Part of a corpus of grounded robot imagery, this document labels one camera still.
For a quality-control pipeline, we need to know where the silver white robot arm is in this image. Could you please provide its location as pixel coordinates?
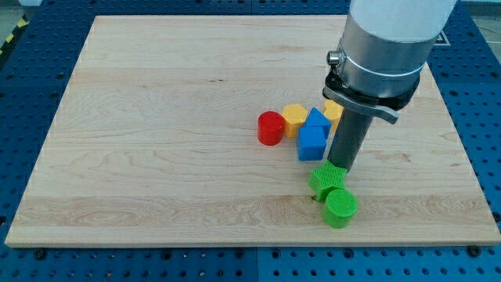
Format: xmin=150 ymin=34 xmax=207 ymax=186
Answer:
xmin=323 ymin=0 xmax=456 ymax=124

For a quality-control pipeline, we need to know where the red cylinder block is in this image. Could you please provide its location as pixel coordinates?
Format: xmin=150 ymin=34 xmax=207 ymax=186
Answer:
xmin=258 ymin=111 xmax=285 ymax=146

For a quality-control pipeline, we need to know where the yellow hexagon block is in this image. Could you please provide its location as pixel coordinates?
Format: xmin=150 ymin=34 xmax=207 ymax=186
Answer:
xmin=282 ymin=103 xmax=308 ymax=138

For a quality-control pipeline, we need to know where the blue cube block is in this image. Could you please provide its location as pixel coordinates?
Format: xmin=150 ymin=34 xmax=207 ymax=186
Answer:
xmin=297 ymin=126 xmax=326 ymax=161

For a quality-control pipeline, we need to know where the blue triangle block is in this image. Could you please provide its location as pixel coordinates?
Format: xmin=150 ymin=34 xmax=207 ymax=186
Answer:
xmin=305 ymin=107 xmax=332 ymax=139

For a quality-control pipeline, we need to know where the green star block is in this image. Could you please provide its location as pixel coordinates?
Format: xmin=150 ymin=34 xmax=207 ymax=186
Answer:
xmin=308 ymin=161 xmax=348 ymax=201

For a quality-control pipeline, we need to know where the yellow block behind tool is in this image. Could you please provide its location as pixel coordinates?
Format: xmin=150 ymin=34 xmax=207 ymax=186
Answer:
xmin=323 ymin=99 xmax=344 ymax=133

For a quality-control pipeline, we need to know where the wooden board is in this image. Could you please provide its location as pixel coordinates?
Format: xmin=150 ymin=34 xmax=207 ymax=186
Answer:
xmin=5 ymin=16 xmax=500 ymax=248

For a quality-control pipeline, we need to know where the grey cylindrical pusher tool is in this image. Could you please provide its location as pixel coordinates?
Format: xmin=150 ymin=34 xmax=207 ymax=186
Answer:
xmin=327 ymin=110 xmax=373 ymax=172

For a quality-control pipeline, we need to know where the green cylinder block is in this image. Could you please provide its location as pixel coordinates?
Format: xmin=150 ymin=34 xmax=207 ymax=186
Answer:
xmin=322 ymin=189 xmax=358 ymax=229

